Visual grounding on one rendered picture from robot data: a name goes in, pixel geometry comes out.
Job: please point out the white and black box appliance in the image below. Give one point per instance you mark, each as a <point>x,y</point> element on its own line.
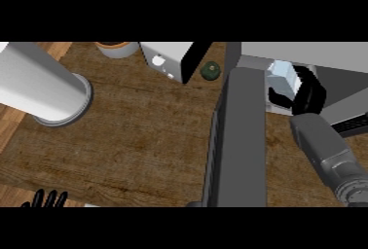
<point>166,53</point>

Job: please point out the dark green round vegetable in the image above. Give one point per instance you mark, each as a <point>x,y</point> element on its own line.
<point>210,70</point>

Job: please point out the grey pot with orange rim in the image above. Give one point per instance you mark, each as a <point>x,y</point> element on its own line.
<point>115,50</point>

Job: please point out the large white cylinder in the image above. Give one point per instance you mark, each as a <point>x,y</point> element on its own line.
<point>39,87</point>

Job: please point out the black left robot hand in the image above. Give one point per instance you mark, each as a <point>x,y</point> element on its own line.
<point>47,200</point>

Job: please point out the pale blue milk carton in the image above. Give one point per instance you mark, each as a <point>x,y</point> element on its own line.
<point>284,78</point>

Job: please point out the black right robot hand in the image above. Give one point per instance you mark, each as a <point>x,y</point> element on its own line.
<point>311,97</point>

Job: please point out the grey microwave body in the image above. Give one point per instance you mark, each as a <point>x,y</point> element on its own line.
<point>297,52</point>

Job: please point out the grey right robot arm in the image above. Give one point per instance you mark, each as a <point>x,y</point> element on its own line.
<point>325,152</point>

